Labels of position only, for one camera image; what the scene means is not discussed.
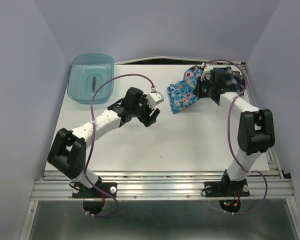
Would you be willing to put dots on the blue floral skirt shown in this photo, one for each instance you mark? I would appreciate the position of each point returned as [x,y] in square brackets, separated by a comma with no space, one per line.
[180,94]

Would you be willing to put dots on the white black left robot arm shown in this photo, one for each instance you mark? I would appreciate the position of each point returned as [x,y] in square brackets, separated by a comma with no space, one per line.
[69,147]

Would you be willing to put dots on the aluminium table frame rail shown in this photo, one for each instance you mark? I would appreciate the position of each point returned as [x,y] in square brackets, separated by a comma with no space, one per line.
[160,172]

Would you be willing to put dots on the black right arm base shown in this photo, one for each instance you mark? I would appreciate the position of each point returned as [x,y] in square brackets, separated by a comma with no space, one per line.
[225,188]

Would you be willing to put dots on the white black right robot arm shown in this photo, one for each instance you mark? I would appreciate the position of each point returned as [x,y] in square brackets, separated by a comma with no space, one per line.
[255,130]

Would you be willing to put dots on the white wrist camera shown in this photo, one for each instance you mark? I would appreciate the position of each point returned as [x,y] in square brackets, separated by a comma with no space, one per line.
[206,72]
[154,99]

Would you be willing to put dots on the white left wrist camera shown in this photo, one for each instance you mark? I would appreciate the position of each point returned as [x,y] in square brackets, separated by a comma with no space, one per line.
[154,99]

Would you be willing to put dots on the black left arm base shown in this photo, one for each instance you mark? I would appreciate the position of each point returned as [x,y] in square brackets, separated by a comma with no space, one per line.
[79,191]

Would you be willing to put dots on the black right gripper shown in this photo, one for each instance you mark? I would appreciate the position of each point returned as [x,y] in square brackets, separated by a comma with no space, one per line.
[197,92]

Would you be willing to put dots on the navy plaid pleated skirt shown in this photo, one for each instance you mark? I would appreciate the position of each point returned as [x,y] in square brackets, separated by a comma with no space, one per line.
[228,79]

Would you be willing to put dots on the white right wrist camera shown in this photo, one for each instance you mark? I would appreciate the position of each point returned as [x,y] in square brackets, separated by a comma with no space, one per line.
[206,72]

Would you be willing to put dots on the clear blue plastic bin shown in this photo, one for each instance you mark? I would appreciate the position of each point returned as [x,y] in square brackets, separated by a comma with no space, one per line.
[87,73]

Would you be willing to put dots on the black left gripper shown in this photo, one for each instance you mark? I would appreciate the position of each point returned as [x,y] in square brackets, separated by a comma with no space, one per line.
[153,117]

